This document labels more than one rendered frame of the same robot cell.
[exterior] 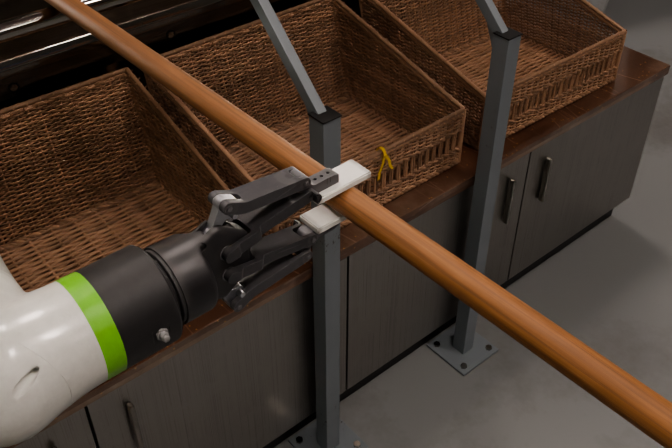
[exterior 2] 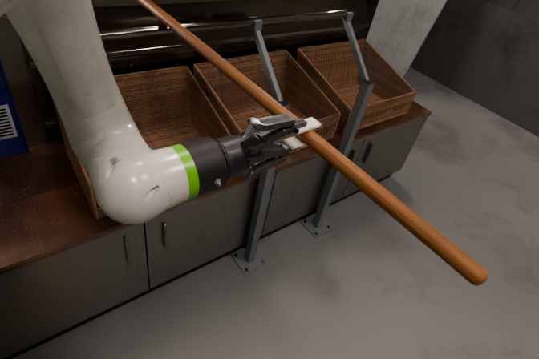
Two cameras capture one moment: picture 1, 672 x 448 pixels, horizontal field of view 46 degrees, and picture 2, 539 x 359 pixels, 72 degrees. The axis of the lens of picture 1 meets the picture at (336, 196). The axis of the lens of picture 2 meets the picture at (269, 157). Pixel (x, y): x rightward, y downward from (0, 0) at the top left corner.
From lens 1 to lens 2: 0.12 m
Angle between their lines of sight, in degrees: 3
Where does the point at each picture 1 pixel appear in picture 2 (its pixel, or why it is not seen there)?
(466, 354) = (318, 228)
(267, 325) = (233, 198)
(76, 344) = (177, 178)
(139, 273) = (212, 150)
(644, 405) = (454, 252)
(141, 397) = (170, 221)
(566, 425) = (359, 268)
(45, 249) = not seen: hidden behind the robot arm
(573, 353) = (419, 223)
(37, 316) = (160, 161)
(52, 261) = not seen: hidden behind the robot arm
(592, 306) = (377, 215)
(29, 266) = not seen: hidden behind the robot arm
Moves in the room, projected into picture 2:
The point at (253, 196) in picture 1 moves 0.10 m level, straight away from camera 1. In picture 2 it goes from (269, 123) to (266, 94)
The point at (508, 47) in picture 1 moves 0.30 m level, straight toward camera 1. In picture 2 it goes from (368, 87) to (361, 121)
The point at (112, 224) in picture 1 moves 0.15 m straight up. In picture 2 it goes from (167, 139) to (166, 110)
